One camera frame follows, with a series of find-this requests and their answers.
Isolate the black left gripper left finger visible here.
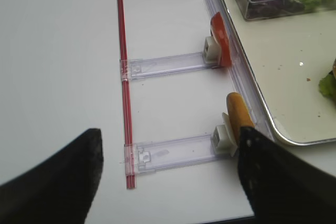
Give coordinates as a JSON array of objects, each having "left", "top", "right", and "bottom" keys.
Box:
[{"left": 1, "top": 129, "right": 103, "bottom": 223}]

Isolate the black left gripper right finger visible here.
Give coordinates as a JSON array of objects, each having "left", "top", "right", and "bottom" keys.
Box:
[{"left": 238, "top": 126, "right": 335, "bottom": 223}]

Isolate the left lower white pusher block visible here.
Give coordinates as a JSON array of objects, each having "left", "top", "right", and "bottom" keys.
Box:
[{"left": 211, "top": 124, "right": 238, "bottom": 157}]

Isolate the white pusher block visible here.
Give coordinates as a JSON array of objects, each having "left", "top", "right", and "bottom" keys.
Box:
[
  {"left": 203, "top": 36, "right": 221, "bottom": 65},
  {"left": 211, "top": 124, "right": 238, "bottom": 157}
]

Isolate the left bun bottom half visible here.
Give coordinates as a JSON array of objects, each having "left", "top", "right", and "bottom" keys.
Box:
[{"left": 223, "top": 92, "right": 255, "bottom": 156}]

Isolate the left lower clear pusher track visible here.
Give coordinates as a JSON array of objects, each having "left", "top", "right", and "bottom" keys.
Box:
[{"left": 123, "top": 133, "right": 238, "bottom": 176}]

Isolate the clear pusher track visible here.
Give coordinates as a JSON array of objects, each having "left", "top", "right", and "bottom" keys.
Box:
[
  {"left": 120, "top": 52, "right": 219, "bottom": 81},
  {"left": 123, "top": 133, "right": 238, "bottom": 176}
]

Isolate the white metal tray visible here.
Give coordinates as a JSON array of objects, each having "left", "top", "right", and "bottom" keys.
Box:
[{"left": 222, "top": 0, "right": 335, "bottom": 145}]

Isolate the left upper clear pusher track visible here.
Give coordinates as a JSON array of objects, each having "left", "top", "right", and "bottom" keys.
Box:
[{"left": 120, "top": 52, "right": 219, "bottom": 81}]

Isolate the left upper white pusher block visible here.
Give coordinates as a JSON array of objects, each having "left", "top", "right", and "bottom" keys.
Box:
[{"left": 203, "top": 36, "right": 221, "bottom": 65}]

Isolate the left clear divider wall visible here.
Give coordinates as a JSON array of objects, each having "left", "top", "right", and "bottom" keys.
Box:
[{"left": 204, "top": 0, "right": 275, "bottom": 141}]

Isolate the left red rail strip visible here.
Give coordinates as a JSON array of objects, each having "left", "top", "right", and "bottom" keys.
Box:
[{"left": 115, "top": 0, "right": 138, "bottom": 190}]

